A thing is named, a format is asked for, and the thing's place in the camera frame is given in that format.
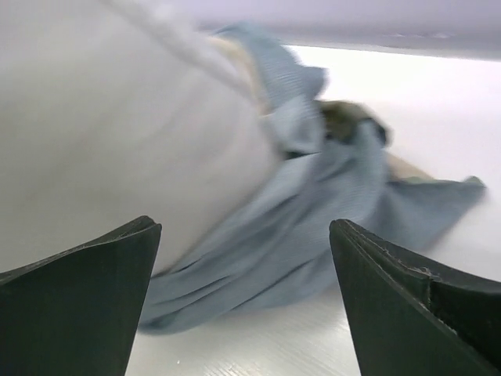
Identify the blue-grey pillowcase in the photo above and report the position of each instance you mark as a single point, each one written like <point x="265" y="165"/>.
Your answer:
<point x="275" y="250"/>

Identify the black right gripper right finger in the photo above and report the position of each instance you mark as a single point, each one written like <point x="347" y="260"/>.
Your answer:
<point x="410" y="315"/>

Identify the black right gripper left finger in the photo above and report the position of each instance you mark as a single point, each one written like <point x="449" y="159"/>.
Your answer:
<point x="77" y="312"/>

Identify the cream white pillow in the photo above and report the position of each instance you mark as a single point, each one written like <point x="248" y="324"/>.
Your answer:
<point x="115" y="109"/>

